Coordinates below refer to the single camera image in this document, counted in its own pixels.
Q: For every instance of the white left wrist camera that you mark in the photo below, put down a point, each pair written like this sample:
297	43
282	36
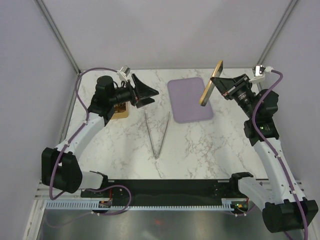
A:
124	71

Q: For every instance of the steel tray lid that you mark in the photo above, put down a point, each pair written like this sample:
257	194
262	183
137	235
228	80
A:
210	85

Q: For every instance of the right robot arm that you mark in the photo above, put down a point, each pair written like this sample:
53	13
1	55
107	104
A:
285	207

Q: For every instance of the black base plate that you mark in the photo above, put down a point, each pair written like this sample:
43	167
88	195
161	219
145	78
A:
177	191

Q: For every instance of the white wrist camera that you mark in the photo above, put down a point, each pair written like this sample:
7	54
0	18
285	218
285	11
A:
124	71
259	73

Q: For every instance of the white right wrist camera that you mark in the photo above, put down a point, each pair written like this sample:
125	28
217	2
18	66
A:
259	73

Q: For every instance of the steel slotted tongs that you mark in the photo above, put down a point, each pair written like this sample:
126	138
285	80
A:
157	137

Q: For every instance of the white slotted cable duct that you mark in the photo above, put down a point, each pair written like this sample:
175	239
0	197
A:
99	205

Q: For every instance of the left aluminium corner post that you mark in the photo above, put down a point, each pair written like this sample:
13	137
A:
57	34

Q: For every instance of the aluminium corner post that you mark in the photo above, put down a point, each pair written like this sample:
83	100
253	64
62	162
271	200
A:
57	34
277	31

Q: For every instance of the gold chocolate box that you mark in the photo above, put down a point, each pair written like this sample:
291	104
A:
121	111

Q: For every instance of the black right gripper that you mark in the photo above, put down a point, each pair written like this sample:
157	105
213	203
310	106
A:
225	84

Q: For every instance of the lilac plastic tray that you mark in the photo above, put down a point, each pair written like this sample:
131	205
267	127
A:
184	95

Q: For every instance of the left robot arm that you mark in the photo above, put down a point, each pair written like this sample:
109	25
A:
60	168

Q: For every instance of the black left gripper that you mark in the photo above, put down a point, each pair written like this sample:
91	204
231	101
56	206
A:
142	90

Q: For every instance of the right aluminium corner post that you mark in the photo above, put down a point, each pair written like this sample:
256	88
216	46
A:
277	31

